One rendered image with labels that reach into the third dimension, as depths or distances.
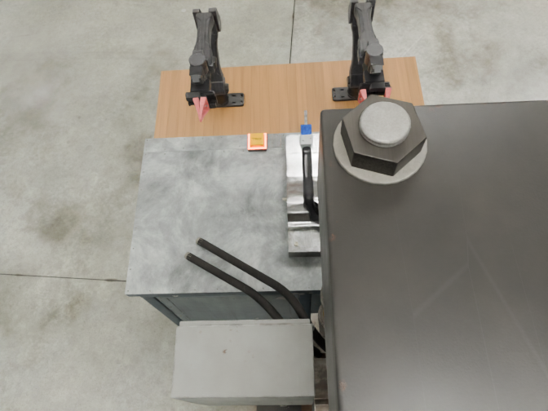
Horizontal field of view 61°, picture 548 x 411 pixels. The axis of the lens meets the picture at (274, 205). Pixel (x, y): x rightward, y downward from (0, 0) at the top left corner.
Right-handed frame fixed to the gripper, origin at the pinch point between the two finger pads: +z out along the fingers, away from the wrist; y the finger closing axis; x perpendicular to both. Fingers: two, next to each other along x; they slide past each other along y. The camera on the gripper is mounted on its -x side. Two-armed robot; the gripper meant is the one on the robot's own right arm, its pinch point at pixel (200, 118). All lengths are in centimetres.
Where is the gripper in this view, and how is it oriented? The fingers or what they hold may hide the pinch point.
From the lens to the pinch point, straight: 165.1
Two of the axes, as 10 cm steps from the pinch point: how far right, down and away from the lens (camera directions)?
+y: 10.0, -0.4, -0.5
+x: 0.6, 4.0, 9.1
